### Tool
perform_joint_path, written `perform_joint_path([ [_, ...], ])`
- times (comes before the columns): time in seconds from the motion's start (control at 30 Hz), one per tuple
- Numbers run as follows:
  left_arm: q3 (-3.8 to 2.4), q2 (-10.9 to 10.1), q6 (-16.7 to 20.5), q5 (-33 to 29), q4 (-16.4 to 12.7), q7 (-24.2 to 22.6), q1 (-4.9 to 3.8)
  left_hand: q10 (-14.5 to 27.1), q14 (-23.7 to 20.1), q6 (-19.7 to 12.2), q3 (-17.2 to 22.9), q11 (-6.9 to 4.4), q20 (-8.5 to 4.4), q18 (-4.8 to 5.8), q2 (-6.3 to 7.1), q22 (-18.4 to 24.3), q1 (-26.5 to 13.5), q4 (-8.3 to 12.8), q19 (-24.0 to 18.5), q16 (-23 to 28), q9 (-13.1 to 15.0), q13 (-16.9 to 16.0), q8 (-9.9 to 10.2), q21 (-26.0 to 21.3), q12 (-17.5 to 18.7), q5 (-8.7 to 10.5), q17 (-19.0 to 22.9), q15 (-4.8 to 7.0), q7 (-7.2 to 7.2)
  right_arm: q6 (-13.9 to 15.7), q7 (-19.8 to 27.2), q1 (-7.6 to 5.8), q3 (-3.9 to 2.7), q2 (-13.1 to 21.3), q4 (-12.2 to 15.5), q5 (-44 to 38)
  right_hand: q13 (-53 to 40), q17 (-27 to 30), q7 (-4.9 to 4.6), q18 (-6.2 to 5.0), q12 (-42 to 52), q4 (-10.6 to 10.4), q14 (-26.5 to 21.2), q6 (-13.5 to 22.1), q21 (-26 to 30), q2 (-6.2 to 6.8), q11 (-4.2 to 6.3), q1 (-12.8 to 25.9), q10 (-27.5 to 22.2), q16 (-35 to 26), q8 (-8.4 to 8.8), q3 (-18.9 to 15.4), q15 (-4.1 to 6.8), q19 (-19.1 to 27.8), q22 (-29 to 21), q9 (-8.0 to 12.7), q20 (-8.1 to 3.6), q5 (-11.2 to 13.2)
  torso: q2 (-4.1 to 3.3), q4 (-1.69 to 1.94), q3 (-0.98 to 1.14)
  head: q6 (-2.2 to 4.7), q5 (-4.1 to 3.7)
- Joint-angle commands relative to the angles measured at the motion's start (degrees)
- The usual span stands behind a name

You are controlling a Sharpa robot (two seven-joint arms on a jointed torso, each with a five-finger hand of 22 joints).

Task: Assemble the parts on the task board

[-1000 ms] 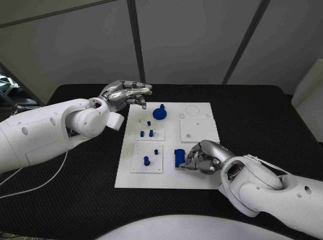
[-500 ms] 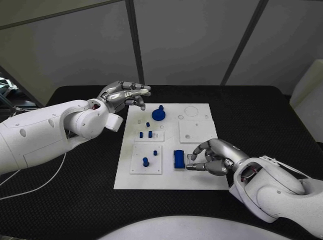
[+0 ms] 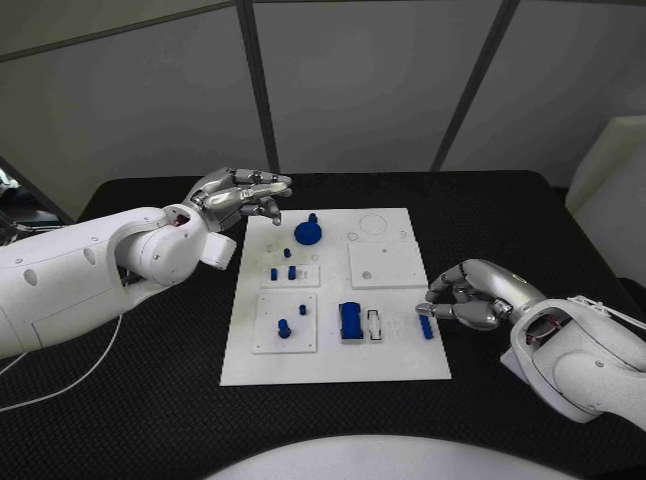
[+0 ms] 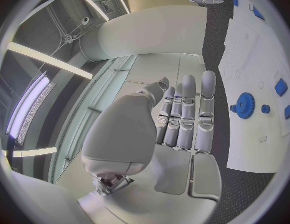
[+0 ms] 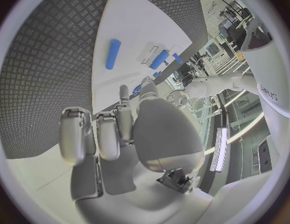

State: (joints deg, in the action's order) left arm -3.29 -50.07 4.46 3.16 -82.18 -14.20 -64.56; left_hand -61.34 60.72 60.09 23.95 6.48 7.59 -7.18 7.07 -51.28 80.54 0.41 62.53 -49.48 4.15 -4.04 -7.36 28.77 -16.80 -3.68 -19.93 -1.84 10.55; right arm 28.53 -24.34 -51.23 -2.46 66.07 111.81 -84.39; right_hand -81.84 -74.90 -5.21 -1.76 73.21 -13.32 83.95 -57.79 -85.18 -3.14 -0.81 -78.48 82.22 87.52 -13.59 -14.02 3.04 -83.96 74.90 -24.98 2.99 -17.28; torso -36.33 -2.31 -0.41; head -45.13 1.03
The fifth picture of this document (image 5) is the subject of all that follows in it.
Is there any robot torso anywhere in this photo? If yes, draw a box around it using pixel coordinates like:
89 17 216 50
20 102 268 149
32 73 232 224
240 20 290 175

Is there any blue block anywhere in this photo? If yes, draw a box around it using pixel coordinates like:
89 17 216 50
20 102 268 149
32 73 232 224
132 84 143 96

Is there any grey vented machine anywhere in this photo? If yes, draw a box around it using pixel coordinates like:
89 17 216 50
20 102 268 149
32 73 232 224
205 40 225 57

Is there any long blue cylinder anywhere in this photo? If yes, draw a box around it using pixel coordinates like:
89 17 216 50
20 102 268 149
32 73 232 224
104 39 122 70

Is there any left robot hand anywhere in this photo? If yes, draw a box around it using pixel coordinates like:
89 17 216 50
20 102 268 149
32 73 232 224
165 90 191 108

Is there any black frame desk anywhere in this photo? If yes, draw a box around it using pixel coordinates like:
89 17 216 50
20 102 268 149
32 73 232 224
218 0 256 29

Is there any short blue cylinder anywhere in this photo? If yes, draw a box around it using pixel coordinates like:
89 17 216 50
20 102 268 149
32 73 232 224
171 53 184 64

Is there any white task board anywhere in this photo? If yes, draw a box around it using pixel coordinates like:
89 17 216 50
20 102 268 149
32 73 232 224
90 0 194 115

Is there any thick blue cylinder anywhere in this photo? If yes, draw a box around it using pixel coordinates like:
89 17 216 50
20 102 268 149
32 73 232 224
148 49 171 70

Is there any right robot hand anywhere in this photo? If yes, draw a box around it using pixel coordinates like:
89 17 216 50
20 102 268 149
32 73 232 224
58 76 214 224

